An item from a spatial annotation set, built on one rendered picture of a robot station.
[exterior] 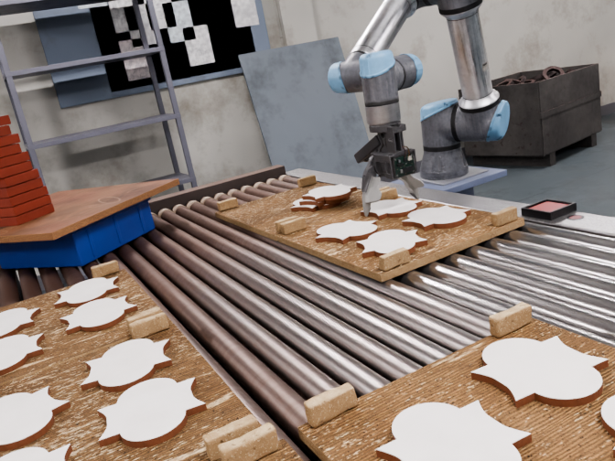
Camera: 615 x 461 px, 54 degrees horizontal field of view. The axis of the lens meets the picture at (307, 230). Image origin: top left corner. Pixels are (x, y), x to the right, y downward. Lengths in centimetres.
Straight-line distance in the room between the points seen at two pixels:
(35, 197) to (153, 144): 333
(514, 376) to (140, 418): 43
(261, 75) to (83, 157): 155
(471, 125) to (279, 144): 333
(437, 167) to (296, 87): 342
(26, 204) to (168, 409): 106
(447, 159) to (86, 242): 107
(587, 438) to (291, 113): 467
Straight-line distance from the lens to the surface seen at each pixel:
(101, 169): 498
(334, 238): 126
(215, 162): 520
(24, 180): 175
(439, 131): 190
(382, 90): 133
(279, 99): 515
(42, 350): 109
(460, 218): 126
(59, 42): 494
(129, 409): 80
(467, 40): 176
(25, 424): 86
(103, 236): 166
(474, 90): 181
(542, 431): 65
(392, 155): 133
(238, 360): 90
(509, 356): 75
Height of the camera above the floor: 131
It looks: 16 degrees down
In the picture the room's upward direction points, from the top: 11 degrees counter-clockwise
